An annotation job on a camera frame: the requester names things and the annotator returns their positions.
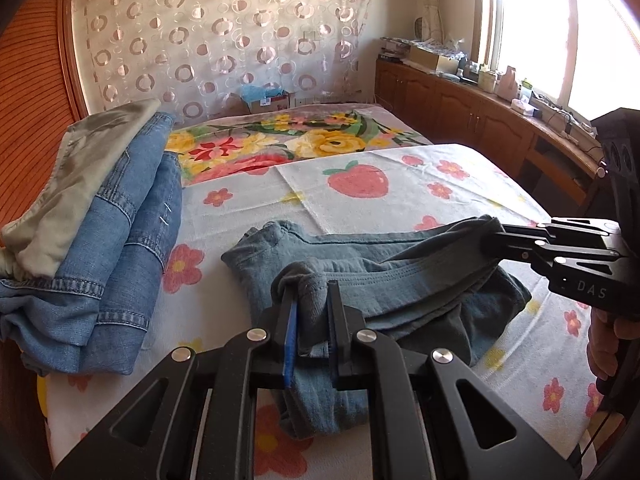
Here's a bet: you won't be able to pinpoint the sheer circle-pattern curtain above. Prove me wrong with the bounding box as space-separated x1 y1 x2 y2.
72 0 373 128

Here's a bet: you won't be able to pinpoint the grey-blue short pants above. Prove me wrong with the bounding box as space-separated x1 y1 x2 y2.
221 215 532 438

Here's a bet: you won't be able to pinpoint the pink bottle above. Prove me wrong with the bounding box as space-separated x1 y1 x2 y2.
495 66 521 98

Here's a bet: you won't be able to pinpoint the white flower-print blanket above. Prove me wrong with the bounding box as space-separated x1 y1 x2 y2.
42 144 608 480

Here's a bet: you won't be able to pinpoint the person's right hand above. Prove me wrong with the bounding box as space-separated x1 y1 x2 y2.
587 310 640 391

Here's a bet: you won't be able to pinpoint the folded olive garment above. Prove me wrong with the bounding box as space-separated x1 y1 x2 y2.
0 98 162 281

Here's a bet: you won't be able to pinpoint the blue plastic bag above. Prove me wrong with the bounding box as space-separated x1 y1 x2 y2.
240 84 288 103

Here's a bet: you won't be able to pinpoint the open cardboard box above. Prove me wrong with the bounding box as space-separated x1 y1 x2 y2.
410 44 460 76

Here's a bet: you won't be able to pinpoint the power strip with cables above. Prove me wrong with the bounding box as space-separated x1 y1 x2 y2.
532 95 598 141

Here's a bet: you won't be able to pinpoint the stack of flat packages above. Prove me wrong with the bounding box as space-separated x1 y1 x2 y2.
380 36 413 63

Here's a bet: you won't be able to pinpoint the folded blue jeans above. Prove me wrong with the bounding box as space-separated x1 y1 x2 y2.
87 111 182 281
0 152 183 376

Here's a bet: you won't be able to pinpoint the small cardboard box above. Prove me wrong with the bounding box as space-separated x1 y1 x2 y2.
242 91 291 115

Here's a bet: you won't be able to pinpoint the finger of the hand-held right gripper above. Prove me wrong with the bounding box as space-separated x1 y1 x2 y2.
492 219 623 246
481 240 628 281

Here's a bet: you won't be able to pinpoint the floral bedsheet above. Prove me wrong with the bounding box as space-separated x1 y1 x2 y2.
165 102 436 188

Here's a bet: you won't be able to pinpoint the bright window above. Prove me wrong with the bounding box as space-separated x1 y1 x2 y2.
475 0 640 126

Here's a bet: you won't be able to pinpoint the long wooden low cabinet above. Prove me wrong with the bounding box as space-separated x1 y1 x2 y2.
375 55 608 206

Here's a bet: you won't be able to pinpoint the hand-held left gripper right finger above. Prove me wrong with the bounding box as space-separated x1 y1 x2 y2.
327 282 583 480

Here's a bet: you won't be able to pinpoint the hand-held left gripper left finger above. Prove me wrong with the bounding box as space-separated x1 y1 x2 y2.
50 300 303 480

